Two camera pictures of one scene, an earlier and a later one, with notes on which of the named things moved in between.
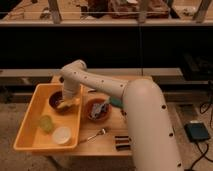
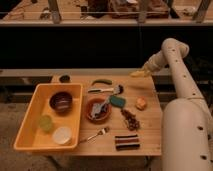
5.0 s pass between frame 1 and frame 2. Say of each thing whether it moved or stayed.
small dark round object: stayed
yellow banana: moved
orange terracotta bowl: stayed
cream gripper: moved
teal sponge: stayed
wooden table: stayed
